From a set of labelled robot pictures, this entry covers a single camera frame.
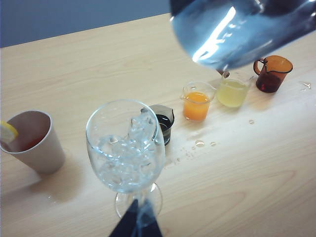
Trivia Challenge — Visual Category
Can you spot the clear beaker pale yellow liquid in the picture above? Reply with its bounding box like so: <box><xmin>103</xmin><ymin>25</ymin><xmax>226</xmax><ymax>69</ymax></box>
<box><xmin>216</xmin><ymin>71</ymin><xmax>255</xmax><ymax>108</ymax></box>

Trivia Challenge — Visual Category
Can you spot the smoked grey glass beaker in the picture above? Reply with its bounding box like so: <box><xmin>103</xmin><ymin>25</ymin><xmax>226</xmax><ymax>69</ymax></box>
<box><xmin>140</xmin><ymin>104</ymin><xmax>176</xmax><ymax>146</ymax></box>

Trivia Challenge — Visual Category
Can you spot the clear beaker orange juice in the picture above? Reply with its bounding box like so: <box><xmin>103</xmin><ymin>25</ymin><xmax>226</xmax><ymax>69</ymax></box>
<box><xmin>180</xmin><ymin>80</ymin><xmax>216</xmax><ymax>121</ymax></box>

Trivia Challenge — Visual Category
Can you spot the beige paper cup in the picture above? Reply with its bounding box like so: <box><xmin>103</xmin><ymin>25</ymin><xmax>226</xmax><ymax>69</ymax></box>
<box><xmin>0</xmin><ymin>110</ymin><xmax>67</xmax><ymax>174</ymax></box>

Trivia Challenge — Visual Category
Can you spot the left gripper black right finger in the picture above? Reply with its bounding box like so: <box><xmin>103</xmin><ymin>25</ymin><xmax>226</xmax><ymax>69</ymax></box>
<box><xmin>144</xmin><ymin>199</ymin><xmax>164</xmax><ymax>237</ymax></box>

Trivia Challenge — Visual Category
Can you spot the stainless steel ice scoop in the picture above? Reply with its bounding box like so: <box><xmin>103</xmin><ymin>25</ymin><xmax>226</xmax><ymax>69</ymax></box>
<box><xmin>169</xmin><ymin>0</ymin><xmax>316</xmax><ymax>72</ymax></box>

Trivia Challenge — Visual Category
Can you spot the amber glass beaker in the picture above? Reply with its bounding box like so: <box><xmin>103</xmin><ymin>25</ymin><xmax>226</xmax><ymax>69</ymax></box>
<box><xmin>253</xmin><ymin>55</ymin><xmax>294</xmax><ymax>93</ymax></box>

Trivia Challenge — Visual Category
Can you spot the clear ice cubes heap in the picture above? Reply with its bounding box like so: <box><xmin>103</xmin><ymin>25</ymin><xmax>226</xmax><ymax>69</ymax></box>
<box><xmin>97</xmin><ymin>115</ymin><xmax>158</xmax><ymax>193</ymax></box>

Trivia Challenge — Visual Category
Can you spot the clear wine glass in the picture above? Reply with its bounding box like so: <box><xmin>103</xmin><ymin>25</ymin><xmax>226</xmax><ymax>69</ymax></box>
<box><xmin>85</xmin><ymin>99</ymin><xmax>166</xmax><ymax>219</ymax></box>

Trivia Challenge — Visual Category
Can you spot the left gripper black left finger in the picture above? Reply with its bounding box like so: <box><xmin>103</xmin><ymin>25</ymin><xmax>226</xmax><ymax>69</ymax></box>
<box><xmin>108</xmin><ymin>199</ymin><xmax>140</xmax><ymax>237</ymax></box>

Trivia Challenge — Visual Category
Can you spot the yellow lemon slice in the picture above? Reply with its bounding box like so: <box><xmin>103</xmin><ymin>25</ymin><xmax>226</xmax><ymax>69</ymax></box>
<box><xmin>0</xmin><ymin>120</ymin><xmax>19</xmax><ymax>144</ymax></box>

